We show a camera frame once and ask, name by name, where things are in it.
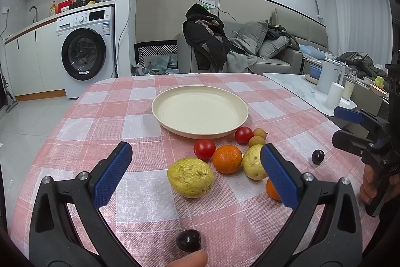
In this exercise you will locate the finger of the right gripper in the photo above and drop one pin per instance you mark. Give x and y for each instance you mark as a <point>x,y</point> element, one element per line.
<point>359,117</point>
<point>351,143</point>

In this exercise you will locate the white curtain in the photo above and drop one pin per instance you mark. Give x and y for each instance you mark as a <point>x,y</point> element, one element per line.
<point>360,26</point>

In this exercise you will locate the brown longan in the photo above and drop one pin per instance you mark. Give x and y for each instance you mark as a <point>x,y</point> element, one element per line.
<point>260,133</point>
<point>256,140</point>

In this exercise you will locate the red tomato left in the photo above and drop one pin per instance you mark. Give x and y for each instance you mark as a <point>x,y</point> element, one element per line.
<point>204,149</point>

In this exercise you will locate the black jacket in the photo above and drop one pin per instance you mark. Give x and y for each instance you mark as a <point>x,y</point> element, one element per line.
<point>204,32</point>

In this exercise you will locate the red tomato right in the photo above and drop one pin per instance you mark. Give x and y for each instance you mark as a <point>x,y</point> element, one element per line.
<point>243,135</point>

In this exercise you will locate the pink checkered tablecloth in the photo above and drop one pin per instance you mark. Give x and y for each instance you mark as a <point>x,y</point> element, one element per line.
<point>237,219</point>

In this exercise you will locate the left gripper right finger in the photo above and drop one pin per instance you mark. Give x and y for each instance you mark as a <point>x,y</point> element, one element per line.
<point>324,228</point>

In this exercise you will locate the grey blanket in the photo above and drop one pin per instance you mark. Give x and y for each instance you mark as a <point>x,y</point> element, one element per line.
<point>241,57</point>

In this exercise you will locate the right hand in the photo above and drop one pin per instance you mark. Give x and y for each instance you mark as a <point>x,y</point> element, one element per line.
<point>369,191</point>

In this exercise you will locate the white kettle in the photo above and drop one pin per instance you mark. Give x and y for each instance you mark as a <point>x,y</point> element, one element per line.
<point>332,72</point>

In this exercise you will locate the left hand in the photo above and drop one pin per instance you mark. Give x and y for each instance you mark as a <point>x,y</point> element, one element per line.
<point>195,259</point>

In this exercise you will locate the cream round plate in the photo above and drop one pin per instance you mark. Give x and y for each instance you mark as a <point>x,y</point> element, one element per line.
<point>199,111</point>

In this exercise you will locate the white cylinder cup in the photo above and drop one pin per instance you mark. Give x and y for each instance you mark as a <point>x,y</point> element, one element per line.
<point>334,95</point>

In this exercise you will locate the red tomato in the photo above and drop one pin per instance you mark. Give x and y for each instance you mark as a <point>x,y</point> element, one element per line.
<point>204,149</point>
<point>243,135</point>

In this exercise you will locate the black patterned basket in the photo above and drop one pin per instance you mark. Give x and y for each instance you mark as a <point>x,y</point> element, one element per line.
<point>156,58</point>

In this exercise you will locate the grey pillow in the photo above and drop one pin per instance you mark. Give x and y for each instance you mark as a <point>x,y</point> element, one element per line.
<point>256,31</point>

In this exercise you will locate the large orange tangerine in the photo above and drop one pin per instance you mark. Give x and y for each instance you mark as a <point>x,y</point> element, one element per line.
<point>227,159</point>

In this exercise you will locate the white marble coffee table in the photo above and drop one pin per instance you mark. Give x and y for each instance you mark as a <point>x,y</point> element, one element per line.
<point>307,91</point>

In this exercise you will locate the yellow green guava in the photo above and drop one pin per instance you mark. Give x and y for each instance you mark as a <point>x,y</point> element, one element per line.
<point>251,163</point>

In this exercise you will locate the grey sofa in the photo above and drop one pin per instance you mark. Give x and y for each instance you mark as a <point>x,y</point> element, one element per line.
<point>288,34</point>

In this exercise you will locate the yellow guava rough skin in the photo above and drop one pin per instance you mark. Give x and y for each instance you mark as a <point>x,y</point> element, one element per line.
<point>190,177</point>

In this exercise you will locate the white kitchen counter cabinet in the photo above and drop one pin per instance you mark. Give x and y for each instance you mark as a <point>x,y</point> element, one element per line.
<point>33,59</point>

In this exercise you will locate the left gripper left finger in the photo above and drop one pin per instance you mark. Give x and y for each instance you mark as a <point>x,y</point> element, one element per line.
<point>67,228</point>

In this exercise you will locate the small orange tangerine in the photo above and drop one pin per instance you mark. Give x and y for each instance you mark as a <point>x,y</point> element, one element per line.
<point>271,191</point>

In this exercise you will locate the white washing machine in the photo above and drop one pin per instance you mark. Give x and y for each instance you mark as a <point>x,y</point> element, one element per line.
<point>87,48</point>

